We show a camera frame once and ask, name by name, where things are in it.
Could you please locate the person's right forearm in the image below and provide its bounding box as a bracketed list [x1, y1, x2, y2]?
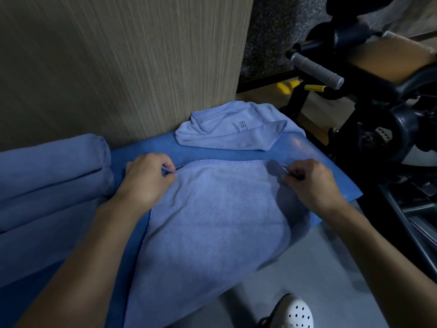
[316, 198, 437, 328]

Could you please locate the light blue towel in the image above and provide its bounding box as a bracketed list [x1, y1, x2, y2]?
[123, 159, 312, 328]
[175, 101, 288, 152]

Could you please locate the rolled blue towel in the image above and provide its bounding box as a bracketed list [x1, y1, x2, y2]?
[0, 167, 115, 288]
[0, 134, 112, 202]

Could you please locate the grey machine handle grip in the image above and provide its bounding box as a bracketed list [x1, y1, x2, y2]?
[290, 52, 345, 90]

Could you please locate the yellow adjustment knob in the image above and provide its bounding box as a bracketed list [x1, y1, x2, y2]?
[277, 80, 300, 95]

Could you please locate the black gym exercise machine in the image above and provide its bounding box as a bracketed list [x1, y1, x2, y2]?
[278, 0, 437, 280]

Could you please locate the white perforated clog shoe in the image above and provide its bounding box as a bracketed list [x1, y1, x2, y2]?
[258, 293, 314, 328]

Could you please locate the person's left hand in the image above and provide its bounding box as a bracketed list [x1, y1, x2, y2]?
[113, 153, 177, 211]

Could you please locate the brown padded machine seat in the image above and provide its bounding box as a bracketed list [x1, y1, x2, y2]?
[348, 37, 437, 86]

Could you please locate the blue padded bench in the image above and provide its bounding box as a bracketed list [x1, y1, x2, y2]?
[0, 132, 363, 328]

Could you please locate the person's right hand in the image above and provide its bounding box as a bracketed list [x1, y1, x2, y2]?
[281, 158, 339, 214]

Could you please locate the crumpled light blue towel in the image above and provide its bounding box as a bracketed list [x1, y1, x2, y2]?
[175, 101, 288, 152]

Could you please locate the person's left forearm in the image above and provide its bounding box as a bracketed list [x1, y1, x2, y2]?
[15, 196, 152, 328]

